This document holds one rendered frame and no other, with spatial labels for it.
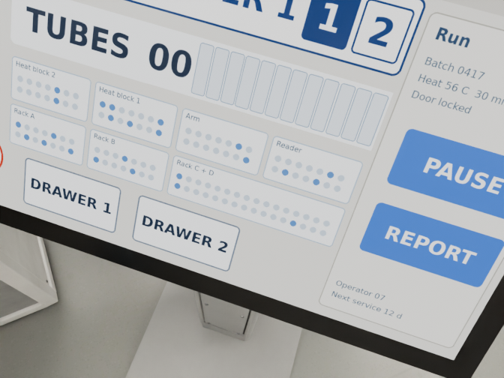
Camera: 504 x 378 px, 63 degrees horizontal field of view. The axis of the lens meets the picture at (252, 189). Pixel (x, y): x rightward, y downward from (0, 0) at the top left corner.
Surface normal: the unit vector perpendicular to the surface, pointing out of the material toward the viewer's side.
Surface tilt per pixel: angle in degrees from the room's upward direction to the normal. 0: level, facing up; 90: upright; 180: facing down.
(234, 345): 0
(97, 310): 0
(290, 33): 50
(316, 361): 0
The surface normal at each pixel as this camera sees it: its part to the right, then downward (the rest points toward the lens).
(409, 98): -0.19, 0.33
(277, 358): 0.15, -0.44
